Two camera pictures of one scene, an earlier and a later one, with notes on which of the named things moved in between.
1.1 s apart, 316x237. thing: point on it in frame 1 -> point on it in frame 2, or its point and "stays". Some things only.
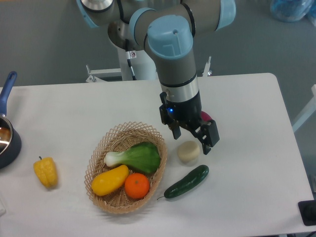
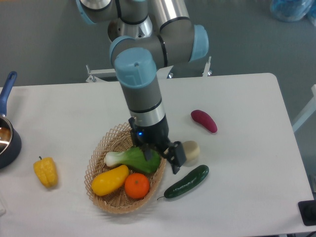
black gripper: [175, 114] -> [156, 137]
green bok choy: [144, 157] stays
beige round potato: [188, 150] stays
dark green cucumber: [195, 177] stays
